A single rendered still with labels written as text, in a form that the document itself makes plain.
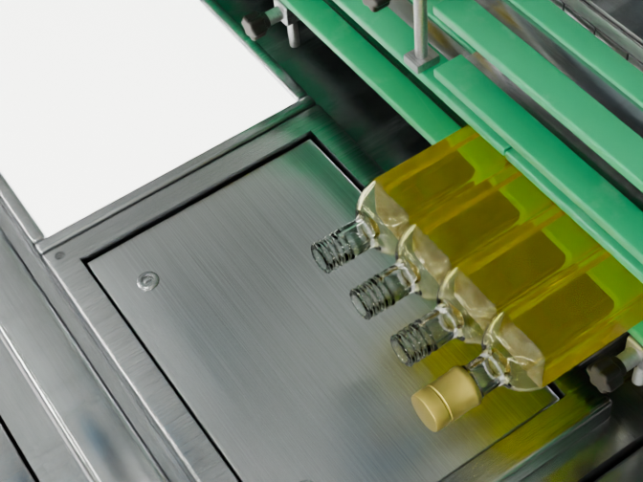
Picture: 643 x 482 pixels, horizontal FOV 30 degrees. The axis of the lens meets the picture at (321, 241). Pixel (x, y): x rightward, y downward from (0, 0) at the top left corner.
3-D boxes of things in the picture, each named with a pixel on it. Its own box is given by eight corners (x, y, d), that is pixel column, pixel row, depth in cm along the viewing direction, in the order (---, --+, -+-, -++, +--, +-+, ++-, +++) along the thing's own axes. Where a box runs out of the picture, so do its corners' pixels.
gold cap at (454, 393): (487, 410, 93) (442, 441, 92) (462, 393, 96) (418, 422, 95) (475, 374, 92) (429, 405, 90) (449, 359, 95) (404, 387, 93)
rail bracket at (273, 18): (342, 5, 139) (244, 56, 135) (338, -42, 133) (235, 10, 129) (362, 23, 136) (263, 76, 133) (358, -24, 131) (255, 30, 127)
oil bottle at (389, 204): (532, 123, 114) (348, 231, 108) (536, 80, 110) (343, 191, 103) (572, 158, 111) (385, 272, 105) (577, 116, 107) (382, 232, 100)
